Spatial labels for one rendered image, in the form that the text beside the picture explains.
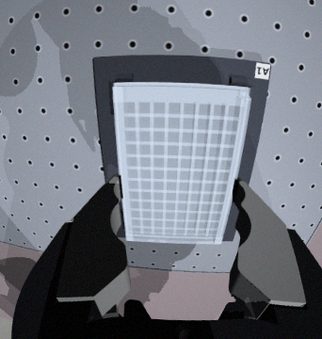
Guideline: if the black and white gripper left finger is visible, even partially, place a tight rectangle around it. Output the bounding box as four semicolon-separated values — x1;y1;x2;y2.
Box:
11;173;131;339

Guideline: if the dark grey rectangular frame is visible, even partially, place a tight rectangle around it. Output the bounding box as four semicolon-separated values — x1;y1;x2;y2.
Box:
92;55;271;185

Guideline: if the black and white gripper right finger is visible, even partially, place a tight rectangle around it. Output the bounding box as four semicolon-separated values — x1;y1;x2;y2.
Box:
229;177;322;339

